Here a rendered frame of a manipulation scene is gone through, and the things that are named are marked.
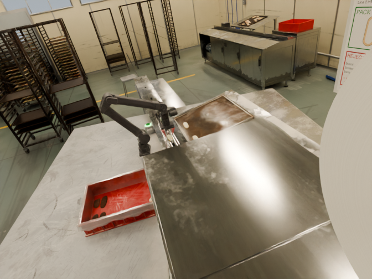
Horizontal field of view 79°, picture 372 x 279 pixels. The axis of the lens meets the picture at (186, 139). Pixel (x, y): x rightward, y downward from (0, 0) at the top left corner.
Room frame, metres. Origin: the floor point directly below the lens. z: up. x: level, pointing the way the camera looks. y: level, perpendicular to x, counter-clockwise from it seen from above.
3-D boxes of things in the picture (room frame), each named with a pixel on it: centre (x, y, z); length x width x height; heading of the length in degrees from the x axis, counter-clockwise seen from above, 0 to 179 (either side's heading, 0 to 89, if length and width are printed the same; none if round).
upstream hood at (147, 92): (2.60, 0.33, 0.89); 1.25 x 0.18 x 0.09; 11
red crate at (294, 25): (4.40, -2.41, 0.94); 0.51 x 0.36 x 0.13; 15
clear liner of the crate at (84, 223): (0.96, 0.41, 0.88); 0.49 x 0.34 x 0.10; 97
